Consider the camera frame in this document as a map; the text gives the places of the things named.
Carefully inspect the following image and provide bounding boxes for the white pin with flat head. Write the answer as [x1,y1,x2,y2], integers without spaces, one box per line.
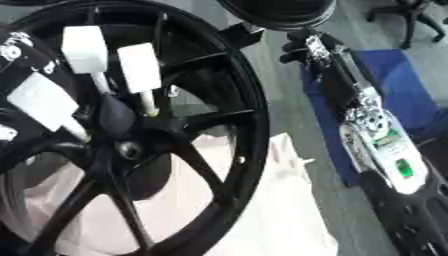
[5,72,93,143]
[59,25,116,96]
[115,42,165,118]

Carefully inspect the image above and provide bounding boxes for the black wheel stand bracket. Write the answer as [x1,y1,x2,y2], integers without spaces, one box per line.
[217,21,268,50]

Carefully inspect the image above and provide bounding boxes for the black office chair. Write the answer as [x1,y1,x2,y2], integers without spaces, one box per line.
[365,0,448,51]

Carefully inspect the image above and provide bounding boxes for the black spoked wheel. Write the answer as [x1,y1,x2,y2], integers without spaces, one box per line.
[0,0,273,256]

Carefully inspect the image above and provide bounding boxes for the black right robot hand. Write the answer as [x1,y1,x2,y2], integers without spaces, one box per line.
[278,29,377,116]

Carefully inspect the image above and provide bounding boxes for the black round tyre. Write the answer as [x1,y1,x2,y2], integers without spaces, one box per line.
[215,0,340,32]

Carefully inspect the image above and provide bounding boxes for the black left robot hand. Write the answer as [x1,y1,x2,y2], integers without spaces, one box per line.
[0,28,90,169]

